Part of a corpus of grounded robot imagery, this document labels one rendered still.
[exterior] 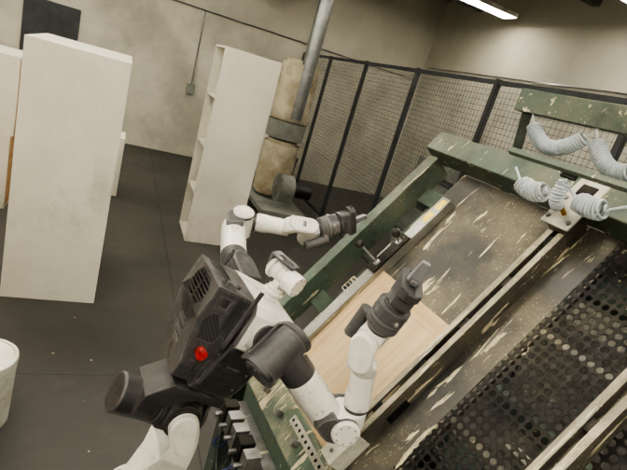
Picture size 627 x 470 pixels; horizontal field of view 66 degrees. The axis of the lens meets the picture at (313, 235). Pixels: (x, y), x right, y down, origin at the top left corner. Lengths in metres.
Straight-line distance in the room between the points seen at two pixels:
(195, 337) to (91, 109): 2.41
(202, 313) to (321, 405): 0.39
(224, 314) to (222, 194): 4.02
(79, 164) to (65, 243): 0.58
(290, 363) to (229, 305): 0.22
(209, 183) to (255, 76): 1.18
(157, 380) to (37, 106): 2.41
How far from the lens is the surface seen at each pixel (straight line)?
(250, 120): 5.13
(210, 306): 1.26
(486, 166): 1.95
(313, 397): 1.29
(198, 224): 5.33
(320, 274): 2.08
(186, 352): 1.32
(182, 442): 1.54
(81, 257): 3.79
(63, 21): 9.34
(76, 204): 3.65
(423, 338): 1.67
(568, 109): 2.33
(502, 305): 1.60
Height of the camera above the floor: 1.96
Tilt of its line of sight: 17 degrees down
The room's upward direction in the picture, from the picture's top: 17 degrees clockwise
